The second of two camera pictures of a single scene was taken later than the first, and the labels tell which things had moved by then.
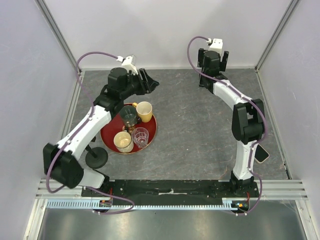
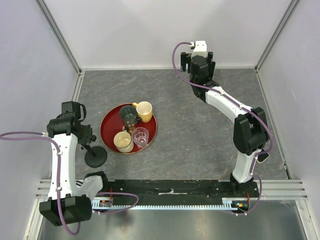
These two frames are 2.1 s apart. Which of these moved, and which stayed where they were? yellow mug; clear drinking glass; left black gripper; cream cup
Moved: left black gripper
Stayed: clear drinking glass; yellow mug; cream cup
